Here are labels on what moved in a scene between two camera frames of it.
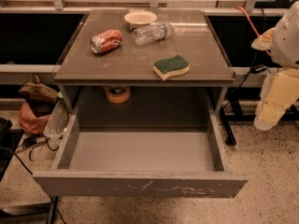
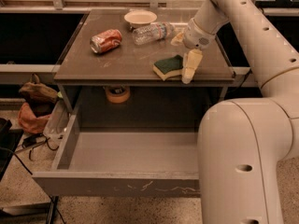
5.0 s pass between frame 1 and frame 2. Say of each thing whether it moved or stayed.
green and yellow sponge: stayed
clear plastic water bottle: stayed
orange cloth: stayed
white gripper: moved
